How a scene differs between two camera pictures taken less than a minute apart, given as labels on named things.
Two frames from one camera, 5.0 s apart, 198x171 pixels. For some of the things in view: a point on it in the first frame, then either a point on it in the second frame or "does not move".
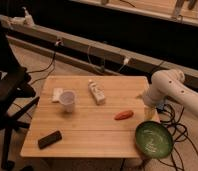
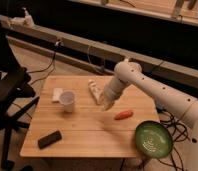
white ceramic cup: [67, 98] does not move
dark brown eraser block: [49, 139] does not move
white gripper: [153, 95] → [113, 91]
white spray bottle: [28, 18] does not move
